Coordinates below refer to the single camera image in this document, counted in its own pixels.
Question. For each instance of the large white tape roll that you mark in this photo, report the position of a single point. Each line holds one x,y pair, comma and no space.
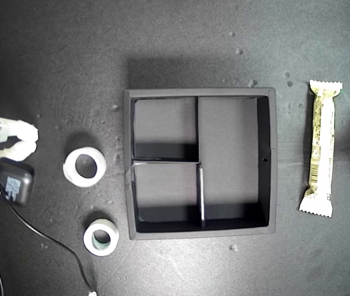
70,172

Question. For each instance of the small black camera box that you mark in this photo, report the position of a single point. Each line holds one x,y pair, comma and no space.
21,175

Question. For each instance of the cream snack bar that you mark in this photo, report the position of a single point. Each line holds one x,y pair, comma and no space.
323,138

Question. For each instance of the black tray with wells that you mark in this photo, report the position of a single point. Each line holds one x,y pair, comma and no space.
227,148

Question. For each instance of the small white tape roll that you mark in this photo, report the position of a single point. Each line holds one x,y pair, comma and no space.
88,243

